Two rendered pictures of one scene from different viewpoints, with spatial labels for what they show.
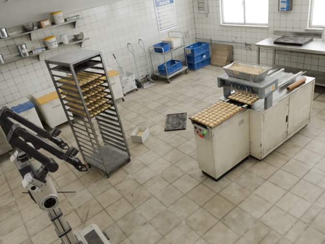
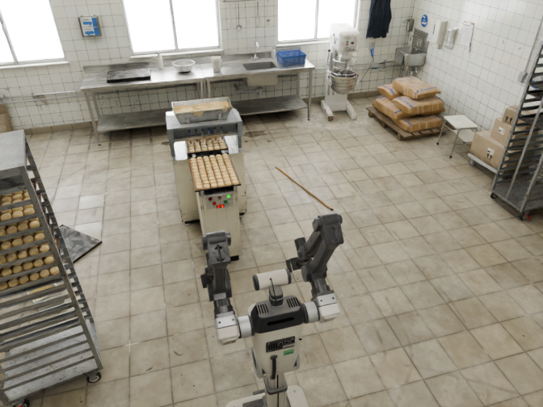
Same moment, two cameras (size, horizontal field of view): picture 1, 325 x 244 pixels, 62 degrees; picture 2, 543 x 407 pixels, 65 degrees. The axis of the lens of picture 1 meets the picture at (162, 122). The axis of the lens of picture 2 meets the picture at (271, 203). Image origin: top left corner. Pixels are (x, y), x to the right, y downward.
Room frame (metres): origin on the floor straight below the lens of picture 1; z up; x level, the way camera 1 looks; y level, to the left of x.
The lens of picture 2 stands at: (1.46, 2.34, 2.86)
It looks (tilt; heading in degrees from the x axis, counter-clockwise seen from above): 35 degrees down; 288
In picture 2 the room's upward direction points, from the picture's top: 1 degrees counter-clockwise
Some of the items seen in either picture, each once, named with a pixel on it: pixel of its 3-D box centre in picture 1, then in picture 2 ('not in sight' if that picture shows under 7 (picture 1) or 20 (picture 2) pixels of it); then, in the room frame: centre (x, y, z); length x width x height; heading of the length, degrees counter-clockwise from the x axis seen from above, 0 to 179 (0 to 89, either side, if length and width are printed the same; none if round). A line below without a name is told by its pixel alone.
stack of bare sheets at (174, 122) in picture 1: (175, 121); (66, 243); (4.55, -0.26, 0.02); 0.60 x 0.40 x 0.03; 169
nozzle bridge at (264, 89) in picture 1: (246, 89); (204, 134); (3.29, -1.19, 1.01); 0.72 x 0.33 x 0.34; 32
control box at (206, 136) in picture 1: (201, 131); (219, 200); (2.84, -0.45, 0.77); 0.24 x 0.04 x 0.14; 32
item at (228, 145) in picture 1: (223, 140); (216, 207); (3.03, -0.76, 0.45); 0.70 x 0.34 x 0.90; 122
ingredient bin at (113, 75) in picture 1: (107, 87); not in sight; (6.14, 1.13, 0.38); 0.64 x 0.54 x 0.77; 30
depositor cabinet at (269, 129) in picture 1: (266, 113); (204, 162); (3.54, -1.60, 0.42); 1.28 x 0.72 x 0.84; 122
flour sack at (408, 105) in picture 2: not in sight; (418, 102); (1.20, -4.13, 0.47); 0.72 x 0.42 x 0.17; 38
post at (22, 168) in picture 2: (91, 124); (68, 285); (3.23, 0.94, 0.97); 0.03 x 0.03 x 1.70; 44
